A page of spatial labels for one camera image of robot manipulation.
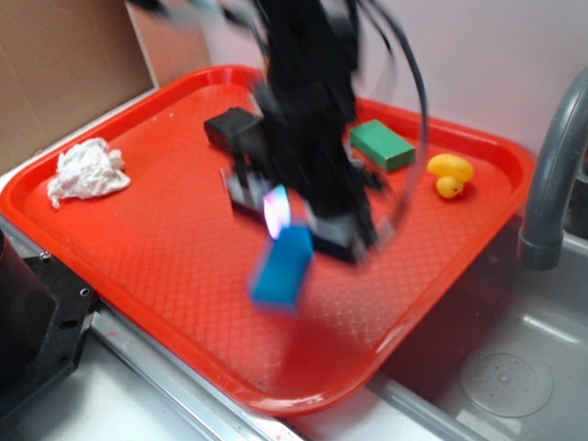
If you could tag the blue wooden block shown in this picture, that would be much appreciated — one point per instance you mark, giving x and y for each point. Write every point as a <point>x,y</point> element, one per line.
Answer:
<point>279,278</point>

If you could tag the green wooden block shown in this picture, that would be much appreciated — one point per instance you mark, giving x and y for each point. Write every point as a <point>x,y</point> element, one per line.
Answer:
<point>384,147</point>

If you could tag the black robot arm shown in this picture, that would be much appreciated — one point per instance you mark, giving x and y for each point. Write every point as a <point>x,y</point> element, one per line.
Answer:
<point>303,46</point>

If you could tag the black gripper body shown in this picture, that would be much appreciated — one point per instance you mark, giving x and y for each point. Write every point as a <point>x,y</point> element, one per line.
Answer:
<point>297,142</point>

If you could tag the yellow rubber duck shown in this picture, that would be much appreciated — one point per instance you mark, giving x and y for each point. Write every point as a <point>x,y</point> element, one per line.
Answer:
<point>452,172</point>

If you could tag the grey sink basin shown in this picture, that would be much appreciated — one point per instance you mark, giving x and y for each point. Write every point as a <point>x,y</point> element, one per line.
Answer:
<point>503,356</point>

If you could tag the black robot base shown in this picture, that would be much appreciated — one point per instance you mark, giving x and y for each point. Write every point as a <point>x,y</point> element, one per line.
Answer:
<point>46,310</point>

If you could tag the red plastic tray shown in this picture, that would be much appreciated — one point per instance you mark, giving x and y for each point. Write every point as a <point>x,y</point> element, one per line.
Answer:
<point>171,254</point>

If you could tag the grey sink faucet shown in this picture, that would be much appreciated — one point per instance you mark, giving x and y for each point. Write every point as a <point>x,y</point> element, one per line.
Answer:
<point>540,237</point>

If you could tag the brown cardboard panel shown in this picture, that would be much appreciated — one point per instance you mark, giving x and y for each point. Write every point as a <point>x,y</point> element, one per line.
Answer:
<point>66,63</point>

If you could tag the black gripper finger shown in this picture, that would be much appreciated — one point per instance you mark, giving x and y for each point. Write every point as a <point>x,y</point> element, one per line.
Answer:
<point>344,237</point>
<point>258,197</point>

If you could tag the crumpled white tissue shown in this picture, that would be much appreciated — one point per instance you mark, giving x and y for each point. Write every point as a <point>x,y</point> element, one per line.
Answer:
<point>89,169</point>

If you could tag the black square box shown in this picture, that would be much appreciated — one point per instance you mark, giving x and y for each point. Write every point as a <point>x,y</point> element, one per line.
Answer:
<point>235,130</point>

